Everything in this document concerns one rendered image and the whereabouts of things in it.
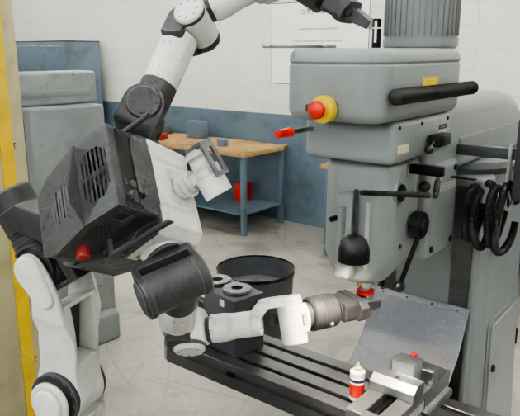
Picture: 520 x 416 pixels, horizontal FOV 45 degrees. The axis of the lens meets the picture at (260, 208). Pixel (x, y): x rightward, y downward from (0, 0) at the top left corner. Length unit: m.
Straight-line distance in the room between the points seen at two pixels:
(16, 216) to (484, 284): 1.33
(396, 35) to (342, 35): 4.79
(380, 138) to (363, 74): 0.17
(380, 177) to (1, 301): 1.95
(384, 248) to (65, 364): 0.85
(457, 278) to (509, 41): 4.05
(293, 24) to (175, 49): 5.30
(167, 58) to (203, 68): 6.11
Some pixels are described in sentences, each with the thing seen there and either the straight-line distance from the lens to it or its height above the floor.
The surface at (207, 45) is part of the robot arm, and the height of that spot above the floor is 1.90.
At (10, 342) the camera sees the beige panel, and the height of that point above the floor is 0.61.
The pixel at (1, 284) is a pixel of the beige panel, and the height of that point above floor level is 0.90.
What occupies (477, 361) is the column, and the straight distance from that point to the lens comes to 2.10.
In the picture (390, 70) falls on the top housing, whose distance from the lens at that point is 1.37.
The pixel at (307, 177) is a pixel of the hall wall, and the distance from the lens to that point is 6.85.
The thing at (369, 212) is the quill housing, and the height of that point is 1.51.
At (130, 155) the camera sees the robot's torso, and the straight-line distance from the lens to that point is 1.36.
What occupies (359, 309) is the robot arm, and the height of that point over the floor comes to 1.24.
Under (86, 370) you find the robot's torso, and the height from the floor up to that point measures 1.08.
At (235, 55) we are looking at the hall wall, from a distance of 7.34.
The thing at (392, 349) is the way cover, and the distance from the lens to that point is 2.06.
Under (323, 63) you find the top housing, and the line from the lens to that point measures 1.40.
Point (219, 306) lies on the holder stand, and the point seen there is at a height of 1.12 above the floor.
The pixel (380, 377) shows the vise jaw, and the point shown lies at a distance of 1.68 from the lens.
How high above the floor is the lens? 1.88
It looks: 14 degrees down
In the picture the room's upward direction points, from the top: straight up
